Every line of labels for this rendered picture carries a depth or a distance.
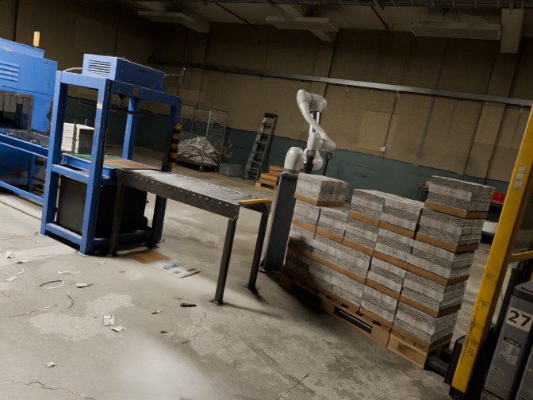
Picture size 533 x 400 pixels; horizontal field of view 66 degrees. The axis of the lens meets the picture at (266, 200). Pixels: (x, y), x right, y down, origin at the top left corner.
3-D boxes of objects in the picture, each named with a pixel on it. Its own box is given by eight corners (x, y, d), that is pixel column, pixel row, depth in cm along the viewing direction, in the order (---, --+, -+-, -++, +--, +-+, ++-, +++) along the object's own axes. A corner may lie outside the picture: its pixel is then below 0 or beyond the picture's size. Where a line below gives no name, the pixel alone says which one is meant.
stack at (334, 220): (305, 281, 408) (323, 200, 394) (412, 337, 324) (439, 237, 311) (278, 285, 381) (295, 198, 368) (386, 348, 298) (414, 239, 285)
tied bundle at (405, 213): (403, 226, 332) (410, 198, 329) (437, 237, 311) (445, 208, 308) (377, 227, 307) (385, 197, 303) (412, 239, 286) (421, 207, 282)
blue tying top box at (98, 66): (162, 93, 411) (166, 72, 408) (114, 80, 359) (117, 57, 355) (131, 87, 432) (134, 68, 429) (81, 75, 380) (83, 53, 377)
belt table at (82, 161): (161, 178, 421) (162, 168, 419) (109, 178, 364) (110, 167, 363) (115, 164, 453) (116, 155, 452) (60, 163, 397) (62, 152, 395)
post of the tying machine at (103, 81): (93, 254, 370) (114, 80, 345) (84, 255, 362) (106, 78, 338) (86, 251, 374) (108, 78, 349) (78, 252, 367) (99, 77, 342)
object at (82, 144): (101, 154, 438) (104, 130, 434) (76, 153, 412) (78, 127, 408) (78, 148, 456) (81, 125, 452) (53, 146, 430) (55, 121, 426)
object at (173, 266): (201, 271, 378) (201, 270, 378) (180, 277, 354) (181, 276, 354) (171, 259, 396) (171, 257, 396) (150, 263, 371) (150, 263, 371)
